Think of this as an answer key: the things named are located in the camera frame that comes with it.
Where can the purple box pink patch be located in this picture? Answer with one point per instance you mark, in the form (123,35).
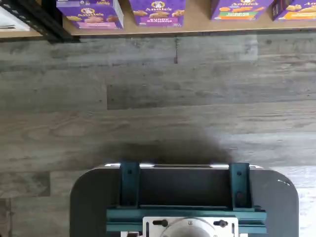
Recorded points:
(98,19)

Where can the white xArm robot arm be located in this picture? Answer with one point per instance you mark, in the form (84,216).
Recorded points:
(187,228)

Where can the grey mobile robot base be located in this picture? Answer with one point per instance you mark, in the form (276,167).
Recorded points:
(93,197)

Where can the purple box green patch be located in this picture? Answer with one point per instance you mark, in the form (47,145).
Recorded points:
(242,12)

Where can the black metal shelf rack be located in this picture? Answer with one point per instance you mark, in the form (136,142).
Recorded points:
(49,24)

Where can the white tea box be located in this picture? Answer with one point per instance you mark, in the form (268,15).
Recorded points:
(12,17)

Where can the purple box orange patch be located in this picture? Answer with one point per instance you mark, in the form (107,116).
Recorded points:
(301,13)

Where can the white mounting plate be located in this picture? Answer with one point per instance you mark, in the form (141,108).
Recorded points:
(153,227)

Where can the teal aluminium frame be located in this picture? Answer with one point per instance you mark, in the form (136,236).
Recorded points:
(129,185)

